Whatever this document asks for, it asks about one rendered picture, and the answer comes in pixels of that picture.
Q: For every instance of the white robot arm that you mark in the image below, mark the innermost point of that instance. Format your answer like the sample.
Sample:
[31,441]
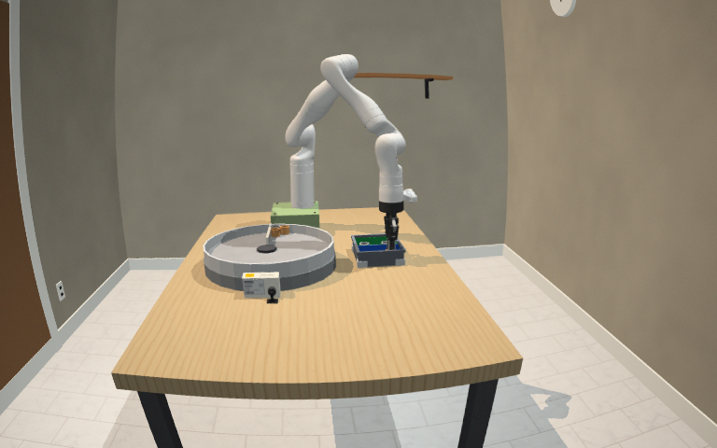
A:
[339,71]

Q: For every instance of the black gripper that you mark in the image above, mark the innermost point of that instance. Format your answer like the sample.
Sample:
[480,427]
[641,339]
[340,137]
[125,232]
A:
[391,220]

